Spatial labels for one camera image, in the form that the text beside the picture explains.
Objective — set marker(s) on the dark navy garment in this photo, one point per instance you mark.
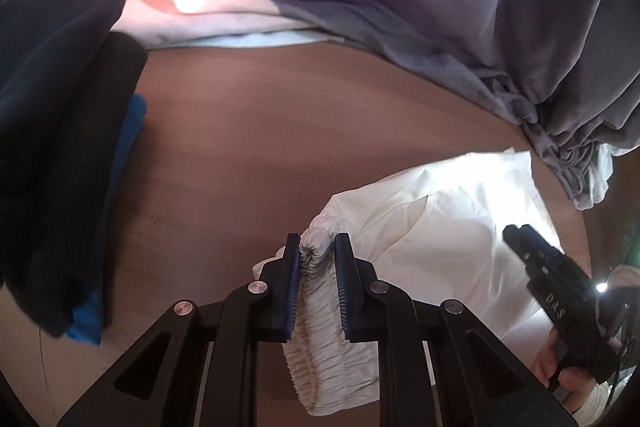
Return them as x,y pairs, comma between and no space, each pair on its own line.
45,122

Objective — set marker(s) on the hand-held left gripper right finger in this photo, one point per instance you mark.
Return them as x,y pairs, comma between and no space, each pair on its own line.
343,287

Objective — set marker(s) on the person's right hand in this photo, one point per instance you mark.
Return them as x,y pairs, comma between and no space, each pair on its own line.
560,369

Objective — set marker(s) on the black garment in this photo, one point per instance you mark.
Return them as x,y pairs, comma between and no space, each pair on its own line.
112,107

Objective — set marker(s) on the white pants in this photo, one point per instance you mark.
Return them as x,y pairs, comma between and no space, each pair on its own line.
450,257

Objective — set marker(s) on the blue garment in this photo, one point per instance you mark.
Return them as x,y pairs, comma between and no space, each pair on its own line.
122,187

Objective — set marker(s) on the light blue cloth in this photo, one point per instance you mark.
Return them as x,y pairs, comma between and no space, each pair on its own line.
250,39

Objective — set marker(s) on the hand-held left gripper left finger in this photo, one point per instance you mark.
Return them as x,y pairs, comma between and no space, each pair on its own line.
294,287

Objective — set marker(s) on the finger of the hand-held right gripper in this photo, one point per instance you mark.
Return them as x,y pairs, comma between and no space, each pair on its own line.
522,242

